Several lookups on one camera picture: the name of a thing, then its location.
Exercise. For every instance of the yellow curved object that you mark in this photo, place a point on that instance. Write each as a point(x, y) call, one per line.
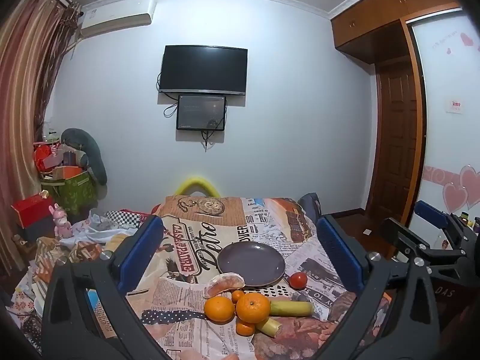
point(197, 184)

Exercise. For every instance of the dark blue cloth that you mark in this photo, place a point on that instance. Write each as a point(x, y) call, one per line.
point(309, 204)

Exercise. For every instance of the long yellow banana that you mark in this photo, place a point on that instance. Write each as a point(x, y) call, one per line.
point(292, 308)

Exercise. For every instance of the white crumpled cloth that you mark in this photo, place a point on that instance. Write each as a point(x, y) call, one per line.
point(97, 230)

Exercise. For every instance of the white air conditioner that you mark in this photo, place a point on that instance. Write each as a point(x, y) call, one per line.
point(116, 15)

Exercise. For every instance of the peeled grapefruit segment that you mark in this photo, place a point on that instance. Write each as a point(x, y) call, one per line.
point(224, 284)

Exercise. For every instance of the red bag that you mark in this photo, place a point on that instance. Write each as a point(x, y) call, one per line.
point(43, 157)

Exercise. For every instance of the green gift bag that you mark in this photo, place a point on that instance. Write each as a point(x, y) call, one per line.
point(71, 193)

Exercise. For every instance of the small black monitor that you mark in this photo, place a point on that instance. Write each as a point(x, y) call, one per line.
point(200, 112)

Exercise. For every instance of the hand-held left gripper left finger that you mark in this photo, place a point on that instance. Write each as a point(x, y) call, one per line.
point(139, 255)

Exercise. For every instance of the small mandarin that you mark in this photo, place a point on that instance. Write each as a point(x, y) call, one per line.
point(245, 329)
point(237, 295)

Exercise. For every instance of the red flat box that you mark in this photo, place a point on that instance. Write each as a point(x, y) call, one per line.
point(32, 208)

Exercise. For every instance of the purple round plate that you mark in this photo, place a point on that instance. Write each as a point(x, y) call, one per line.
point(250, 264)

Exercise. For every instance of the grey plush toy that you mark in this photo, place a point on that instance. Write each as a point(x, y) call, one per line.
point(93, 153)

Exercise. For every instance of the brown wooden door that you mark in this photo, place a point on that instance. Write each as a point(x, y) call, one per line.
point(397, 138)

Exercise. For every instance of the red tomato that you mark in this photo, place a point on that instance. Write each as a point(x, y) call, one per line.
point(298, 280)

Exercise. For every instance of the black white checkered cloth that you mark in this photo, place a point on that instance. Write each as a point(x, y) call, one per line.
point(125, 217)

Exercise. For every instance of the large orange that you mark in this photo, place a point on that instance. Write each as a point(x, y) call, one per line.
point(219, 308)
point(253, 307)

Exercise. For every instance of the small wall sticker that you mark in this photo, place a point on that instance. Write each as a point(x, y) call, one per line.
point(455, 105)

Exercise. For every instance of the orange box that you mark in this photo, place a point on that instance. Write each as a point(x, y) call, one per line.
point(67, 173)

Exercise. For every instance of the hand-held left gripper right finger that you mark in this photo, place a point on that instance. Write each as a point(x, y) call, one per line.
point(339, 255)

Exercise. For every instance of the pink bunny toy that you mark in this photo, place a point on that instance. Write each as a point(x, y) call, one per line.
point(62, 221)

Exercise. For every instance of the short banana piece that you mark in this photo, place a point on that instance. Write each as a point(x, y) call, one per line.
point(269, 326)

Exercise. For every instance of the wooden overhead cabinet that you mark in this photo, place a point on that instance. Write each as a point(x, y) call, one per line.
point(382, 11)

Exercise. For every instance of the floral bedsheet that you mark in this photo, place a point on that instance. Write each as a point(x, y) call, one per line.
point(22, 300)

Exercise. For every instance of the striped brown curtain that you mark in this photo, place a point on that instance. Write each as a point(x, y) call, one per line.
point(26, 101)

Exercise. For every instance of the black wall television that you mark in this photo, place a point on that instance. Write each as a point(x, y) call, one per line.
point(204, 69)

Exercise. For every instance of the newspaper print tablecloth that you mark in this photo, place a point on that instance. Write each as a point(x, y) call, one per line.
point(180, 292)

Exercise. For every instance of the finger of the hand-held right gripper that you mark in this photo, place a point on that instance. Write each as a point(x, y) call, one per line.
point(397, 234)
point(431, 213)

